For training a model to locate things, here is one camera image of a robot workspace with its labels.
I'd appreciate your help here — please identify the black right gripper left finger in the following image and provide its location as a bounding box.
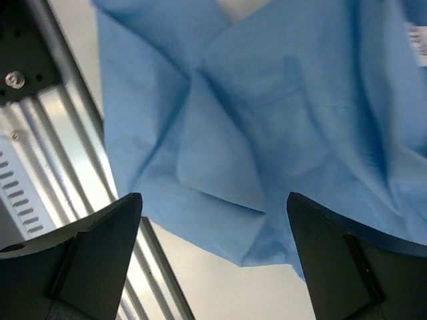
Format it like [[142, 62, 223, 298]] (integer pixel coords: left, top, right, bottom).
[[1, 193, 143, 319]]

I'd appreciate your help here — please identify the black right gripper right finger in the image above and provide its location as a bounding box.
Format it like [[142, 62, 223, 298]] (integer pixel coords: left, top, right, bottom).
[[287, 193, 426, 320]]

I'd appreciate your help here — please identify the light blue shirt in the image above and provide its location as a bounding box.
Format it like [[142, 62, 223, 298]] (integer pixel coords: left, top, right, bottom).
[[94, 1, 426, 273]]

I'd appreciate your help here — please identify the perforated white cable duct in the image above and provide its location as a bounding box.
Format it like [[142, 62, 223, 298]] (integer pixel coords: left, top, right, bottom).
[[1, 133, 55, 248]]

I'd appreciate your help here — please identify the aluminium mounting rail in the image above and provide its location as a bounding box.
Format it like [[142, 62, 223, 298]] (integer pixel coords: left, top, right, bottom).
[[1, 1, 194, 319]]

